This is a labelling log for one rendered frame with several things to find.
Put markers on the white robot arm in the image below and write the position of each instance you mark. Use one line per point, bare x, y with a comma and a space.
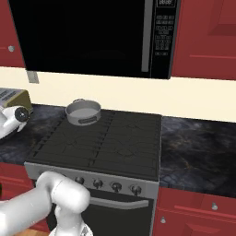
63, 195

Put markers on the grey stove with black hob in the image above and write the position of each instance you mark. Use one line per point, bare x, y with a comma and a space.
104, 144

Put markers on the black stove knob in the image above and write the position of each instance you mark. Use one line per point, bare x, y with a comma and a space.
135, 189
97, 183
116, 186
79, 180

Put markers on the grey metal pot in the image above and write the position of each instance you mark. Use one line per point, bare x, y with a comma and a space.
83, 112

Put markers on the black microwave door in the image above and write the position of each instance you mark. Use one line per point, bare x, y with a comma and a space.
80, 37

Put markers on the black microwave oven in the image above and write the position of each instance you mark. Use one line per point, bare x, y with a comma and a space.
163, 33

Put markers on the olive and grey toaster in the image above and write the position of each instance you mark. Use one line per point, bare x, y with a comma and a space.
21, 98

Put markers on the black oven door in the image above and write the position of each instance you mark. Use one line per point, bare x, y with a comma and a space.
123, 221

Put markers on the red drawer front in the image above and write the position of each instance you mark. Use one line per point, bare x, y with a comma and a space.
190, 199
15, 178

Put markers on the round grey cupboard knob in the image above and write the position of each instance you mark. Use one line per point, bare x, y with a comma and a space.
163, 220
11, 48

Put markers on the red cupboard door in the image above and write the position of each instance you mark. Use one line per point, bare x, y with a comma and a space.
175, 226
202, 40
7, 24

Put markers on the round grey drawer knob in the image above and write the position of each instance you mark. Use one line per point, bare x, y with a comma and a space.
214, 206

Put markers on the grey wall socket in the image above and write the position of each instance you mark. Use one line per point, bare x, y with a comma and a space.
32, 77

